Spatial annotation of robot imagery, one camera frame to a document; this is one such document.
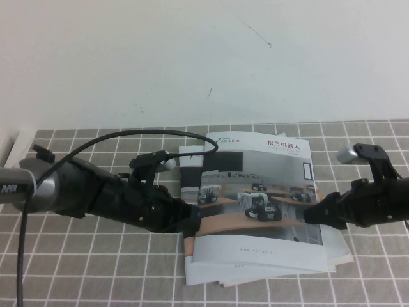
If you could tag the AgileX robot catalog book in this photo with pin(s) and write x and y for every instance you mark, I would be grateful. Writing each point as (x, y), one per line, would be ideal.
(191, 268)
(255, 160)

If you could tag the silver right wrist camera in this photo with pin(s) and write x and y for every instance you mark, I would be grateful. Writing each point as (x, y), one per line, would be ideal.
(346, 155)

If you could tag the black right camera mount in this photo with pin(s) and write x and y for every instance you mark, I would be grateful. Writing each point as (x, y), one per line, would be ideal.
(377, 160)

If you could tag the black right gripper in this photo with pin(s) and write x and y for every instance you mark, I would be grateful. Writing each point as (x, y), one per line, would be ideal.
(370, 204)

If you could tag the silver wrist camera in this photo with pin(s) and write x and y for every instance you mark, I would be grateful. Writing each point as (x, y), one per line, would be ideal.
(346, 155)
(169, 164)

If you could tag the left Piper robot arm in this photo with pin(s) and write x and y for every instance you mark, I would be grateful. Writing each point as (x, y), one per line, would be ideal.
(48, 192)

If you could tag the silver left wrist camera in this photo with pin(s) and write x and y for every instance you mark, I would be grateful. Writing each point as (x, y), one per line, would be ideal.
(169, 164)

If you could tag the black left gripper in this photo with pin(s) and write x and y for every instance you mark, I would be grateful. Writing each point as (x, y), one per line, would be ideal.
(150, 208)

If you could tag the grey grid tablecloth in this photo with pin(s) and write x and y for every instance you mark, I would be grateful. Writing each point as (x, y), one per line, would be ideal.
(96, 262)

